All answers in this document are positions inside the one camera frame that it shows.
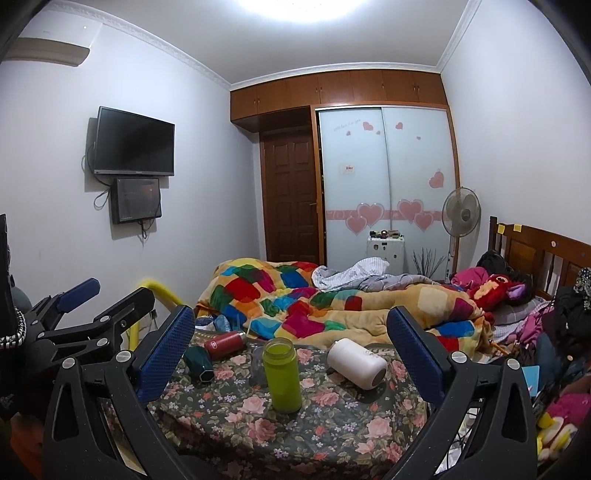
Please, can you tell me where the black clothing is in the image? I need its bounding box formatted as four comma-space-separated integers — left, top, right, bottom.
553, 267, 591, 344

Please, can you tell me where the white small cabinet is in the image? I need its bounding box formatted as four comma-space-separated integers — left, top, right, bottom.
366, 229, 408, 278

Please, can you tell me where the wooden overhead cabinet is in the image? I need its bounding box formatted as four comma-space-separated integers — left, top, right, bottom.
230, 69, 451, 136

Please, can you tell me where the wooden headboard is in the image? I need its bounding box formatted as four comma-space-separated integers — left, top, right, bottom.
488, 216, 591, 303

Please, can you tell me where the grey striped sheet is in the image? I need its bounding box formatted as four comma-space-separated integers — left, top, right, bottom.
311, 257, 446, 293

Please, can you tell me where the clear glass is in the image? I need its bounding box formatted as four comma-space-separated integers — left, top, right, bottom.
249, 344, 269, 389

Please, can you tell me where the yellow plush toy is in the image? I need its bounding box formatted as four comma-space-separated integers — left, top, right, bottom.
536, 410, 579, 463

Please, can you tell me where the bundle of dark twigs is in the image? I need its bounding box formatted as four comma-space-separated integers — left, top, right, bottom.
412, 248, 445, 281

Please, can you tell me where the floral tablecloth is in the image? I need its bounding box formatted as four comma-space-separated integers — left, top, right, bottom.
102, 332, 444, 480

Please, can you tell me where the blue cloth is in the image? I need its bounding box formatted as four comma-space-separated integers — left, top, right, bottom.
196, 315, 232, 334

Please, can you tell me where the standing fan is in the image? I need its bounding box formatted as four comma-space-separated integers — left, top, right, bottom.
441, 187, 481, 283

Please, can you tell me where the red plush toy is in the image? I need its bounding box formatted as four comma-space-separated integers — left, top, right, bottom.
466, 273, 533, 311

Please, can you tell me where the black wall television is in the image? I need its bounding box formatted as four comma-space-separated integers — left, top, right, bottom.
93, 106, 176, 177

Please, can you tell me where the wardrobe with heart stickers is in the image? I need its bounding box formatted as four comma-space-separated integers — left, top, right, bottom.
315, 105, 462, 283

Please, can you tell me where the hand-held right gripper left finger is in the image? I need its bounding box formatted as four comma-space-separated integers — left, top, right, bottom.
42, 305, 205, 480

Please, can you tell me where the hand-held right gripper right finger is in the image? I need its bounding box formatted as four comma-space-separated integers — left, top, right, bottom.
383, 306, 541, 480

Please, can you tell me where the ceiling light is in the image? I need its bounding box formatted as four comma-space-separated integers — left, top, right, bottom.
233, 0, 372, 25

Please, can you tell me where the dark green cup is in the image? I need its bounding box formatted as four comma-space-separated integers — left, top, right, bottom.
183, 345, 215, 384

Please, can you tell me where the white air conditioner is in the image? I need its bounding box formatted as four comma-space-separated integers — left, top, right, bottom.
0, 21, 94, 66

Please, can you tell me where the yellow padded pipe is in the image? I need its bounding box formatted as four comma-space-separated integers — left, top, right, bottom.
127, 277, 186, 352

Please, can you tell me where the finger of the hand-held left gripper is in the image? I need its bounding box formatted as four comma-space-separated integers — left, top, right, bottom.
36, 286, 158, 370
21, 277, 101, 341

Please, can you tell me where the colourful patchwork blanket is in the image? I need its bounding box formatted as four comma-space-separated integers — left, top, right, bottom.
194, 260, 496, 357

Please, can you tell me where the pile of clothes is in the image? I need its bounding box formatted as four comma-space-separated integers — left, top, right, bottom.
489, 295, 591, 430

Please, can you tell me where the small black wall monitor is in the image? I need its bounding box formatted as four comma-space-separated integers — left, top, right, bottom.
110, 177, 163, 225

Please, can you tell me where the lime green bottle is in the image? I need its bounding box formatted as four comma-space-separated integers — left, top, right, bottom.
262, 338, 304, 413

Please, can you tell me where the white cup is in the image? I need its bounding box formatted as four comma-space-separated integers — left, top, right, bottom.
327, 338, 389, 390

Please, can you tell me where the brown wooden door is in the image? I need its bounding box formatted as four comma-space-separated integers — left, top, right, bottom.
259, 130, 322, 265

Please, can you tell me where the red bottle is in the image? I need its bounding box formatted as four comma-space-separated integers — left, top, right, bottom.
204, 330, 247, 361

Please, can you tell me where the pink cloth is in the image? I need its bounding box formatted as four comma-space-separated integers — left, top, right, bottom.
450, 267, 491, 291

